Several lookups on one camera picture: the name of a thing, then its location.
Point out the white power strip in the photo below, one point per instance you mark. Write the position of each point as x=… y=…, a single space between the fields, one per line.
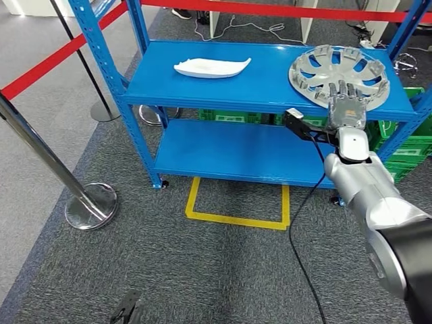
x=366 y=44

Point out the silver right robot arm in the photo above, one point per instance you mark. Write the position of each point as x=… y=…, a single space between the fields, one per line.
x=378 y=201

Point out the silver wheel hubcap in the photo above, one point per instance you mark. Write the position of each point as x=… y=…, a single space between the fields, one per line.
x=337 y=71

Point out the blue metal shelf rack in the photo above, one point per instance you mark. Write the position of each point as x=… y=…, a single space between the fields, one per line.
x=236 y=94

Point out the black shoe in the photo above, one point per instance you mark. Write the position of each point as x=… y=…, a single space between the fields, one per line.
x=181 y=13

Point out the red barrier belt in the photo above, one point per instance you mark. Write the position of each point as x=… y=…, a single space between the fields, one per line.
x=50 y=58
x=287 y=10

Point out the green plastic crate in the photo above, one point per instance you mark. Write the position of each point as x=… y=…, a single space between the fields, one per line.
x=415 y=134
x=229 y=117
x=313 y=120
x=405 y=167

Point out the white display platform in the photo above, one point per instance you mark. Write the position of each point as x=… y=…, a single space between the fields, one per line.
x=37 y=8

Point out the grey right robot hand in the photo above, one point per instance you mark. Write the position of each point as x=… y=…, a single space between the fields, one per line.
x=347 y=112

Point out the chrome stanchion post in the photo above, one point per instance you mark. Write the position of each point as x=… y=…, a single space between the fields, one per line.
x=91 y=210
x=148 y=117

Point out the white desk panel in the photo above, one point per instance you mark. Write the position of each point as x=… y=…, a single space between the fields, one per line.
x=214 y=18
x=379 y=18
x=307 y=20

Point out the black stanchion post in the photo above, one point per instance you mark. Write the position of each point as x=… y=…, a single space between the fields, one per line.
x=104 y=112

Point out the white plastic car part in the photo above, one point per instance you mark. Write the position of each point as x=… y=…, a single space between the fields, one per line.
x=209 y=68

